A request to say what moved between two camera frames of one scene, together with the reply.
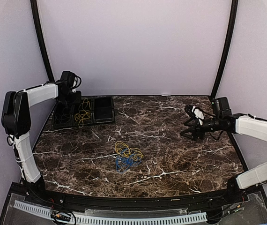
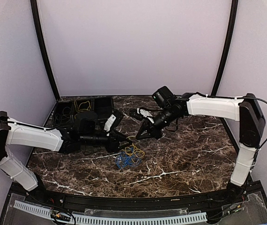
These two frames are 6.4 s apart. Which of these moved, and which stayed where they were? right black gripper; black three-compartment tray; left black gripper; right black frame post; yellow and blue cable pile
Moved: left black gripper; right black gripper
Stayed: yellow and blue cable pile; right black frame post; black three-compartment tray
